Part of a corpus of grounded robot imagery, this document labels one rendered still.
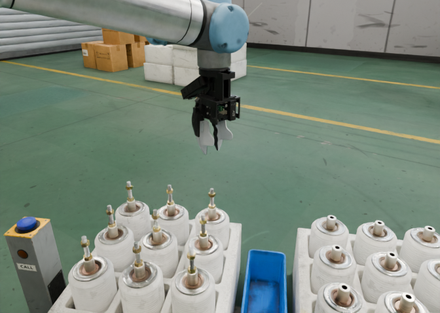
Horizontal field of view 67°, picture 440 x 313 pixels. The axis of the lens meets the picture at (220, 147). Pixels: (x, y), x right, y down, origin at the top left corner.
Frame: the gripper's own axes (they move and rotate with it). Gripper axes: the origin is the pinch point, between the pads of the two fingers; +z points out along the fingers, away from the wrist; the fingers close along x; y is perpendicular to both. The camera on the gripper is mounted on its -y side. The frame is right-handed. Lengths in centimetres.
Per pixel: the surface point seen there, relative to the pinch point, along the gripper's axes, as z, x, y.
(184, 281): 21.2, -18.9, 15.2
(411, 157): 46, 141, 0
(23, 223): 13.4, -42.1, -16.2
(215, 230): 22.6, -2.0, 4.8
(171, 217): 21.0, -9.3, -5.8
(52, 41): 27, 96, -536
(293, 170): 46, 78, -32
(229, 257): 28.4, -1.4, 9.9
